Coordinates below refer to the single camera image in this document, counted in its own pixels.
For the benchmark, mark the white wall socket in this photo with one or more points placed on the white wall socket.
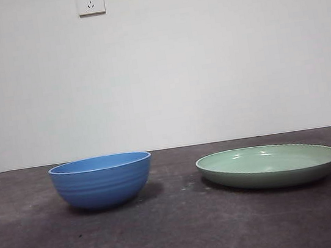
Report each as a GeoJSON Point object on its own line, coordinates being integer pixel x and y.
{"type": "Point", "coordinates": [90, 2]}

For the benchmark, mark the blue ribbed bowl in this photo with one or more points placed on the blue ribbed bowl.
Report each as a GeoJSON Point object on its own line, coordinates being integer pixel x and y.
{"type": "Point", "coordinates": [100, 188]}

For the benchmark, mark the pale green plate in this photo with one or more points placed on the pale green plate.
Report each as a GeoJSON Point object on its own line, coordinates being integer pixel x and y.
{"type": "Point", "coordinates": [268, 177]}

